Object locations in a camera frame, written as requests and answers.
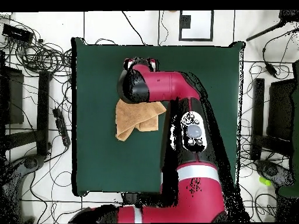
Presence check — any orange terry towel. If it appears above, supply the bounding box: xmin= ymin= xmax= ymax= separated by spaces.
xmin=114 ymin=98 xmax=167 ymax=142

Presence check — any dark green table cloth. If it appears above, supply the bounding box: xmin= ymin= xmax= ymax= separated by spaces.
xmin=71 ymin=37 xmax=246 ymax=197

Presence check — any black power strip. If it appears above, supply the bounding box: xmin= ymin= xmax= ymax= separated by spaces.
xmin=52 ymin=107 xmax=71 ymax=148

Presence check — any black metal stand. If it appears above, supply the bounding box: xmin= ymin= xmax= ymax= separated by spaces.
xmin=0 ymin=71 xmax=52 ymax=157
xmin=250 ymin=78 xmax=294 ymax=162

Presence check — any black adapter box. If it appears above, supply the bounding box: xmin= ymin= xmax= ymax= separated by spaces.
xmin=1 ymin=23 xmax=34 ymax=45

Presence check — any black tripod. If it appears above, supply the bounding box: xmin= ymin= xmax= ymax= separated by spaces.
xmin=245 ymin=9 xmax=299 ymax=42

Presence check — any yellow-green small object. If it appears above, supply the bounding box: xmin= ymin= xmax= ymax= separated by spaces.
xmin=258 ymin=176 xmax=273 ymax=187

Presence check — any black inline cable adapter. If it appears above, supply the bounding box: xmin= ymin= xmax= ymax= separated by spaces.
xmin=265 ymin=62 xmax=279 ymax=78

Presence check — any black cable tangle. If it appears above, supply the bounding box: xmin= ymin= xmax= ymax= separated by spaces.
xmin=0 ymin=13 xmax=73 ymax=78

